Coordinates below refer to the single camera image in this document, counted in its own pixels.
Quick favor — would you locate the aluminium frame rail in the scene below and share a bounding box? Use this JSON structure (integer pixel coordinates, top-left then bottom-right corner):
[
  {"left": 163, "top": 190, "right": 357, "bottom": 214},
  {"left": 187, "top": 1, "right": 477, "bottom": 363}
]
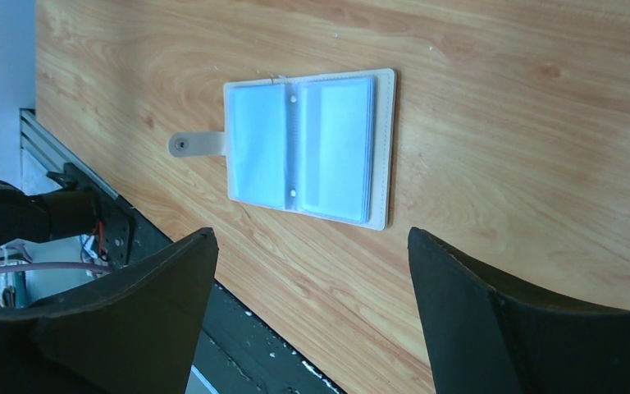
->
[{"left": 20, "top": 108, "right": 119, "bottom": 199}]

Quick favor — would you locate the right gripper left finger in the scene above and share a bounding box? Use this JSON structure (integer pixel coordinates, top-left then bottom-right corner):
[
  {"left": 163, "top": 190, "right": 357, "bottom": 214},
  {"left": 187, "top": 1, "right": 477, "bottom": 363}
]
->
[{"left": 0, "top": 227, "right": 219, "bottom": 393}]

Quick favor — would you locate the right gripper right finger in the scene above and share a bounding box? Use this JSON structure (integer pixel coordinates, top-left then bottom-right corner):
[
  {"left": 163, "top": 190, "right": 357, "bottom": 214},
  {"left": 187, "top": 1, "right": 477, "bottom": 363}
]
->
[{"left": 408, "top": 227, "right": 630, "bottom": 393}]

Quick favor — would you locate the beige card holder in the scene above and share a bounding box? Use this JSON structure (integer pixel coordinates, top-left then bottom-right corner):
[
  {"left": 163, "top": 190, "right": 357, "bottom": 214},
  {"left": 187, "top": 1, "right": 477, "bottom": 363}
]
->
[{"left": 167, "top": 68, "right": 397, "bottom": 231}]

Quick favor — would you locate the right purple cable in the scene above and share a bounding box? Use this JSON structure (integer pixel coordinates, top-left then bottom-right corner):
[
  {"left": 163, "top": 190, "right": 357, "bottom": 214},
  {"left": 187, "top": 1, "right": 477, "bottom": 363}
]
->
[{"left": 0, "top": 262, "right": 112, "bottom": 276}]

